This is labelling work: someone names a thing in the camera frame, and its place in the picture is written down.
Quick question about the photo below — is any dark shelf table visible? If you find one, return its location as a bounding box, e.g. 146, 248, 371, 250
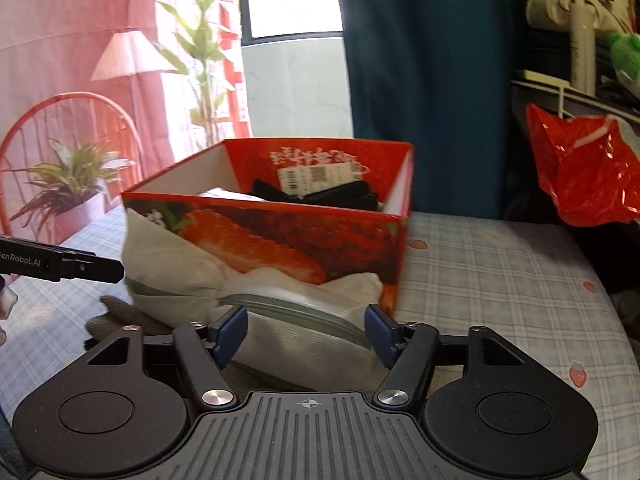
512, 70, 639, 129

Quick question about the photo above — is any dark teal curtain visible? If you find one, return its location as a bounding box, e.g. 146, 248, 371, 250
340, 0, 544, 221

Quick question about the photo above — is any pink printed backdrop cloth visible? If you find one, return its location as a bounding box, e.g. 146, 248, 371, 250
1, 0, 250, 243

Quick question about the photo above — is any beige cloth bundle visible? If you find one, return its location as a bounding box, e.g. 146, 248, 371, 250
526, 0, 632, 37

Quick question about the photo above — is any red plastic bag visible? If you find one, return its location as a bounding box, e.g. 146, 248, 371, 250
525, 103, 639, 228

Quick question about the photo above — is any white spray bottle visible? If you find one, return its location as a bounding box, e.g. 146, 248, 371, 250
570, 0, 596, 96

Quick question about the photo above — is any red strawberry cardboard box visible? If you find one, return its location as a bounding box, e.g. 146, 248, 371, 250
122, 138, 414, 313

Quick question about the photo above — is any green white plush toy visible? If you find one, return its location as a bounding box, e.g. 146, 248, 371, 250
608, 32, 640, 82

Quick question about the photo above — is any black knit cloth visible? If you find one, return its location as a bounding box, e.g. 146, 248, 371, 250
252, 179, 378, 211

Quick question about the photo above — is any checkered strawberry tablecloth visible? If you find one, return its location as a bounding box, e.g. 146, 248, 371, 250
1, 214, 639, 479

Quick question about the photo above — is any white mesh zipper pouch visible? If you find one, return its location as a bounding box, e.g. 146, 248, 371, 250
122, 210, 386, 391

